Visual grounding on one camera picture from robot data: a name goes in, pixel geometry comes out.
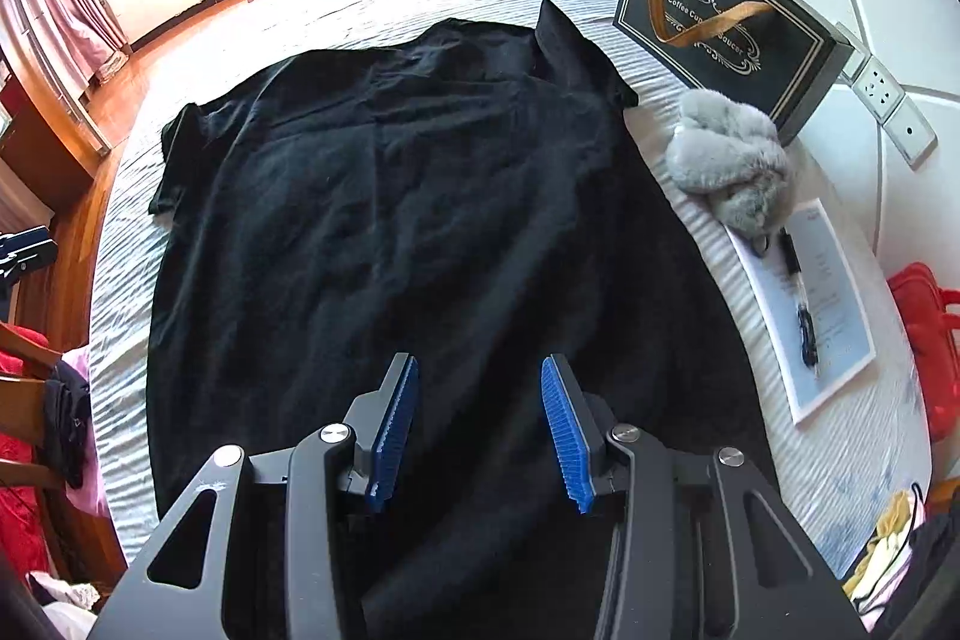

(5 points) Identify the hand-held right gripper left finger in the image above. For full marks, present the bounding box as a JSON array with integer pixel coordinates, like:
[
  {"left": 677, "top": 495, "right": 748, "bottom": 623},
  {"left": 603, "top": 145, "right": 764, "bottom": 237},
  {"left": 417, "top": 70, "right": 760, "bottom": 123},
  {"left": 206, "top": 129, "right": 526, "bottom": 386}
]
[{"left": 97, "top": 351, "right": 421, "bottom": 640}]

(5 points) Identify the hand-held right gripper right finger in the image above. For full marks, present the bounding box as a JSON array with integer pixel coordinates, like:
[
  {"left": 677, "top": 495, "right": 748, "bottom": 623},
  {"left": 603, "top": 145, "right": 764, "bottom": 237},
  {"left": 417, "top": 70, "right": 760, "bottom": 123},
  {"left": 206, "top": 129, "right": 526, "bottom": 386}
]
[{"left": 540, "top": 353, "right": 871, "bottom": 640}]

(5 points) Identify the black printed t-shirt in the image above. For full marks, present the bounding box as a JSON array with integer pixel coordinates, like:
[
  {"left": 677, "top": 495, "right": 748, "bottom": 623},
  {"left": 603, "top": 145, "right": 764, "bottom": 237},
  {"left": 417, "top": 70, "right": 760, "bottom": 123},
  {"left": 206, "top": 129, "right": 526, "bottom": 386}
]
[{"left": 146, "top": 0, "right": 777, "bottom": 640}]

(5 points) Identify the stack of folded clothes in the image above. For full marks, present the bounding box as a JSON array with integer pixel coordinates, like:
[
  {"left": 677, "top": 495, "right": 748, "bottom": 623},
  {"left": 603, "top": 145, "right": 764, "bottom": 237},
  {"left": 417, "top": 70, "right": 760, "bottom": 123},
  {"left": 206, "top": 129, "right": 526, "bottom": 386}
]
[{"left": 841, "top": 481, "right": 960, "bottom": 637}]

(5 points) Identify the wooden chair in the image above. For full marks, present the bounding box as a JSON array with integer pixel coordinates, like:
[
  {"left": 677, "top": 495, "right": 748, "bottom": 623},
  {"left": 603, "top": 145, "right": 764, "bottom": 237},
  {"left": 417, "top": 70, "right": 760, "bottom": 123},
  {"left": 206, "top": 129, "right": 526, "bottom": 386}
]
[{"left": 0, "top": 321, "right": 128, "bottom": 581}]

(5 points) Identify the dark garment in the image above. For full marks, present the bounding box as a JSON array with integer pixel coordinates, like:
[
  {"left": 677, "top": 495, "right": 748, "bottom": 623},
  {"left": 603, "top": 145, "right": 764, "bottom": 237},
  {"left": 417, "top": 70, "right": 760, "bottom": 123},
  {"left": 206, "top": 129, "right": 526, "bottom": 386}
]
[{"left": 41, "top": 359, "right": 95, "bottom": 491}]

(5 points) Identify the pink garment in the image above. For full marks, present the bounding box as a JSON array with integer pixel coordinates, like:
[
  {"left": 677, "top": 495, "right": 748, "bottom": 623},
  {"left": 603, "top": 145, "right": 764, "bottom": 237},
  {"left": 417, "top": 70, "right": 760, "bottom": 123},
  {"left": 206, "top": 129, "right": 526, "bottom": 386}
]
[{"left": 60, "top": 344, "right": 115, "bottom": 521}]

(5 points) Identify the red garment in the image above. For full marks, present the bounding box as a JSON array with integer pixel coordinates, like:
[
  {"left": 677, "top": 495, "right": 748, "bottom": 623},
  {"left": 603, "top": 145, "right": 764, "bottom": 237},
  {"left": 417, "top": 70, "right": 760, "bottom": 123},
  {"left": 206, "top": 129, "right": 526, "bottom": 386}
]
[{"left": 0, "top": 325, "right": 61, "bottom": 581}]

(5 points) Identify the black pen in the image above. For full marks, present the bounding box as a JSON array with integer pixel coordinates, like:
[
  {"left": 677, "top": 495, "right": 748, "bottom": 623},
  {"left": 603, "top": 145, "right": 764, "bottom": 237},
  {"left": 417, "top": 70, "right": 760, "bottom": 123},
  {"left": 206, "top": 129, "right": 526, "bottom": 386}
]
[{"left": 778, "top": 229, "right": 820, "bottom": 369}]

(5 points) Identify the white paper sheet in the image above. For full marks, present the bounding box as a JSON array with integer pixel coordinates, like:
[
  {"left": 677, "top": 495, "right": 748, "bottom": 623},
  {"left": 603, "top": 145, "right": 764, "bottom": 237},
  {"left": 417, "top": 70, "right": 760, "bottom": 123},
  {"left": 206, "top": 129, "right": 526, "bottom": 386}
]
[{"left": 724, "top": 197, "right": 878, "bottom": 427}]

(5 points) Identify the grey plush toy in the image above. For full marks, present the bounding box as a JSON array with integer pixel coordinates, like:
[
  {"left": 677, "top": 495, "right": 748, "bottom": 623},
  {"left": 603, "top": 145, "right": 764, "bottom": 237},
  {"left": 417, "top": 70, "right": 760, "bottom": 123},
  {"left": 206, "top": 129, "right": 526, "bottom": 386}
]
[{"left": 666, "top": 89, "right": 797, "bottom": 236}]

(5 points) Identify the red handbag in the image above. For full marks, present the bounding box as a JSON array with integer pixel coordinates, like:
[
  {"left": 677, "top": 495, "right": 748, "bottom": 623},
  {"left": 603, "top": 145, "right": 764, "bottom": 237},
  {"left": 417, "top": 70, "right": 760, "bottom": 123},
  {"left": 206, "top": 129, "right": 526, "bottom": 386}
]
[{"left": 889, "top": 261, "right": 960, "bottom": 461}]

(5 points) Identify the black gift bag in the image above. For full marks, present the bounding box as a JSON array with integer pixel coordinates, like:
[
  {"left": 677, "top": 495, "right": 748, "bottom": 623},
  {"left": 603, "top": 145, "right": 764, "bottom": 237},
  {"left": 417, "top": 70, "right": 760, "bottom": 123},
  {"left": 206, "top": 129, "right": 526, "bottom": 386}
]
[{"left": 613, "top": 0, "right": 863, "bottom": 148}]

